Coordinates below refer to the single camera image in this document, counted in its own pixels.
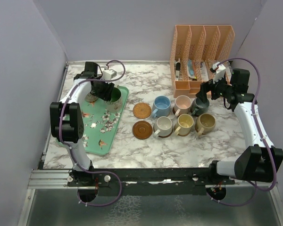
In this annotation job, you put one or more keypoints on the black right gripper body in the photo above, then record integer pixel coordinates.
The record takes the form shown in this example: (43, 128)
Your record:
(219, 89)

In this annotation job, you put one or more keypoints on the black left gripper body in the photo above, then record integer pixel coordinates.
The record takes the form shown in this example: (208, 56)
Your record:
(103, 89)

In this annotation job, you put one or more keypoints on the grey mug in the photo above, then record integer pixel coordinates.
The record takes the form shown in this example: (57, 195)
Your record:
(198, 107)

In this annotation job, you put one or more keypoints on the pink mug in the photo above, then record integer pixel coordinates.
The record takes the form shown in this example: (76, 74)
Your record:
(182, 105)

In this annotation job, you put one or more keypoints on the red floral mug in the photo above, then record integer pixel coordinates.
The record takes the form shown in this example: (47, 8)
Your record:
(90, 98)

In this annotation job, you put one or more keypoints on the tan mug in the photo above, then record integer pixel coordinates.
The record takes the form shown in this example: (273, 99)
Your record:
(205, 124)

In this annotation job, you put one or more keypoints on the yellow mug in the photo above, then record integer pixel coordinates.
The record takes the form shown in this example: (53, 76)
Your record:
(183, 125)

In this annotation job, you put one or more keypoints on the green floral mug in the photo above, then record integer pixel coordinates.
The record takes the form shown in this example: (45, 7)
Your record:
(115, 104)

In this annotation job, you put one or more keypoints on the blue mug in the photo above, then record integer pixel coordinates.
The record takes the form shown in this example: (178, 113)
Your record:
(161, 107)

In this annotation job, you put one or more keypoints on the white cream mug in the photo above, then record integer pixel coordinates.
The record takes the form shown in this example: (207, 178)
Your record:
(162, 127)

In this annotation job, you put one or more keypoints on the woven rattan coaster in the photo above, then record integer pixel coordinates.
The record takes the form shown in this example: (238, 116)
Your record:
(142, 110)

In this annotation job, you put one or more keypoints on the brown ringed wooden coaster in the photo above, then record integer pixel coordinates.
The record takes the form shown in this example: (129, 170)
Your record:
(142, 130)

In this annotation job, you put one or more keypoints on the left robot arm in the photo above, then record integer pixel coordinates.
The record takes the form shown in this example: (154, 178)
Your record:
(66, 121)

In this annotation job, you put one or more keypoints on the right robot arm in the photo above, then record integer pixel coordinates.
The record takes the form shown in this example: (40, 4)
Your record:
(261, 159)

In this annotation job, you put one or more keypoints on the white printed packet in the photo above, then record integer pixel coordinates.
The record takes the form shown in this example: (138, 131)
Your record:
(203, 71)

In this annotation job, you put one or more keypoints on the white blue packet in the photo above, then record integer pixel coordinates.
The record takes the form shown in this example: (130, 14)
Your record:
(190, 71)

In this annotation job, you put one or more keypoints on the black grey marker pen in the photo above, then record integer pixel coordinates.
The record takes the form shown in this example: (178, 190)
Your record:
(177, 70)

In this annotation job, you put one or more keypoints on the peach plastic file organizer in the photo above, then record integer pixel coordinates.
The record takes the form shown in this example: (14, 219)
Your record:
(208, 43)

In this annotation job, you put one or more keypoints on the green serving tray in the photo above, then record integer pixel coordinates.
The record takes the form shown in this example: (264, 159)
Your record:
(100, 124)

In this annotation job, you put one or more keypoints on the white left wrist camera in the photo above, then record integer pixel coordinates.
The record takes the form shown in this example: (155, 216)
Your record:
(108, 74)

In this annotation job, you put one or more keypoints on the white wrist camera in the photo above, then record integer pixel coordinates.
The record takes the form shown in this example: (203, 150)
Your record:
(219, 70)
(108, 74)

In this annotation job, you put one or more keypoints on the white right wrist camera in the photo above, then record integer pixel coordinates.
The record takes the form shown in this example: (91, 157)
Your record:
(219, 70)

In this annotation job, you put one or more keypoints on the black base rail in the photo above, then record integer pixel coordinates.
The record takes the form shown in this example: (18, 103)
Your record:
(147, 181)

